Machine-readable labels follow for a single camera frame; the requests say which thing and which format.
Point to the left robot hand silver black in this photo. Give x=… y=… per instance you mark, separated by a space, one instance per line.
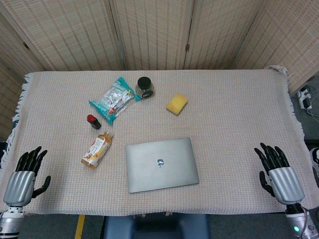
x=21 y=184

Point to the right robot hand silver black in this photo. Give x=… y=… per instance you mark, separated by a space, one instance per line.
x=286 y=184

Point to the silver laptop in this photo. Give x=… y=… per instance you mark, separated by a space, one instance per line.
x=162 y=171

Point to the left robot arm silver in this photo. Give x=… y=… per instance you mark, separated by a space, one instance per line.
x=10 y=222

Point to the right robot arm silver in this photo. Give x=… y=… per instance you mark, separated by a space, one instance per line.
x=296 y=221

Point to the black and white shoe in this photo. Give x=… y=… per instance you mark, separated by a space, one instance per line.
x=315 y=159

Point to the beige woven tablecloth with fringe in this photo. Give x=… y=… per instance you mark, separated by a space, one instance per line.
x=236 y=139

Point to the tea bottle with illustrated label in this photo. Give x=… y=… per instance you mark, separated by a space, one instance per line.
x=97 y=149

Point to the white power strip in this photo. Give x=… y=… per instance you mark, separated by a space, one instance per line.
x=304 y=97

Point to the black bottle with red cap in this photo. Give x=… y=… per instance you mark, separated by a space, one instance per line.
x=94 y=122

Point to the teal and silver snack bag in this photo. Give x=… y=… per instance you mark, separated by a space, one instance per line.
x=113 y=100

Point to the yellow sponge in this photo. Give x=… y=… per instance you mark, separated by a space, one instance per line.
x=177 y=103

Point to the brass screen hinge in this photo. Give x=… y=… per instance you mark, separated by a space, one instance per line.
x=26 y=45
x=187 y=46

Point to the glass jar with black lid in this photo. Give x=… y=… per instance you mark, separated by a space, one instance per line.
x=144 y=88

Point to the woven folding screen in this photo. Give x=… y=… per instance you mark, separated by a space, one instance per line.
x=154 y=32

